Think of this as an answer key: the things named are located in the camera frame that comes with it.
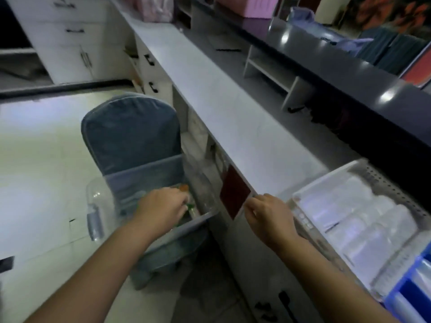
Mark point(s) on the person's right hand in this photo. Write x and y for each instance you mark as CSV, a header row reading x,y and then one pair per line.
x,y
272,220

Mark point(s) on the person's left hand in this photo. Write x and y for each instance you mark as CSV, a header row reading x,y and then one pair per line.
x,y
160,210

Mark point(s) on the person's right fingers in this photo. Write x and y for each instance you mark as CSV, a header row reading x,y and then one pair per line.
x,y
259,202

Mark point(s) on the person's left fingers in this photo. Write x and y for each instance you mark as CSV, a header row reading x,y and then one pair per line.
x,y
181,202

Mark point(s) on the person's left forearm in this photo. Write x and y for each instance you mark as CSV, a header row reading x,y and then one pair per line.
x,y
101,275

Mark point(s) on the person's right forearm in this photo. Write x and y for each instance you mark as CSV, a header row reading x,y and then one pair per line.
x,y
330,289

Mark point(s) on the green small item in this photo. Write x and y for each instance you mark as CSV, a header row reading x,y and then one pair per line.
x,y
191,207

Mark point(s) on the dark red panel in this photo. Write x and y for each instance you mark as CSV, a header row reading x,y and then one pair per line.
x,y
234,191

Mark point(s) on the clear plastic storage bin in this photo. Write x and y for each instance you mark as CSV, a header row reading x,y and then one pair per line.
x,y
111,195

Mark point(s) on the blue covered chair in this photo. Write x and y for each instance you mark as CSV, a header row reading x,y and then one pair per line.
x,y
131,131

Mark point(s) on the white perforated plastic basket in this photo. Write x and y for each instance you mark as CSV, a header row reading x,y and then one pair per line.
x,y
377,178

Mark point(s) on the white desktop shelf organizer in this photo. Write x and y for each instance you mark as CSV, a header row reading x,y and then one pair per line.
x,y
269,73

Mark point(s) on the white desk drawer unit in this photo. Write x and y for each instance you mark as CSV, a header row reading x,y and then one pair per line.
x,y
153,70

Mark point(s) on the black raised counter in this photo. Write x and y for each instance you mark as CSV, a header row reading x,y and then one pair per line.
x,y
336,73

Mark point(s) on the black pen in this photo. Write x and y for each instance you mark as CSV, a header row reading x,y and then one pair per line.
x,y
229,50

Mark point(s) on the blue plastic basket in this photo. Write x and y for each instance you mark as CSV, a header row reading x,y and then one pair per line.
x,y
410,292

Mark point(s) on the light blue cloth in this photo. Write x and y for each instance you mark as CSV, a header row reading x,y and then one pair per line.
x,y
313,28

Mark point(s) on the black floor item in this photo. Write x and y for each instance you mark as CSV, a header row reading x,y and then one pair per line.
x,y
6,264

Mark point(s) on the pink plastic bag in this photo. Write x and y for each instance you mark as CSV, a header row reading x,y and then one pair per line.
x,y
155,8

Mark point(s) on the pink box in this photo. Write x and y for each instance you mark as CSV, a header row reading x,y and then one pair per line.
x,y
249,5

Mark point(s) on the dark teal folders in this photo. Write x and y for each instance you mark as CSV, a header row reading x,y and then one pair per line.
x,y
394,50

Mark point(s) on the red board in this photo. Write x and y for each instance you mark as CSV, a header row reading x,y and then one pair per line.
x,y
421,68

